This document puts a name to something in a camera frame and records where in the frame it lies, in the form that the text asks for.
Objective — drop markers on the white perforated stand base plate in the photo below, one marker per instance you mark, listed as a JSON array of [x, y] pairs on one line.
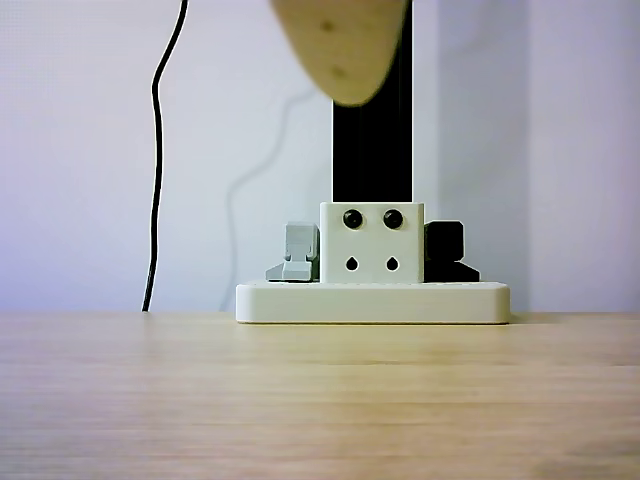
[[370, 302]]

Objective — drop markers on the grey corner clamp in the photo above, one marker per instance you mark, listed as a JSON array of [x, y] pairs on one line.
[[300, 245]]

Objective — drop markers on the black corner clamp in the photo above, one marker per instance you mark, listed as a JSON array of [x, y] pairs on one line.
[[445, 245]]

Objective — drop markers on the white post bracket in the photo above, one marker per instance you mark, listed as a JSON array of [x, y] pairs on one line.
[[372, 242]]

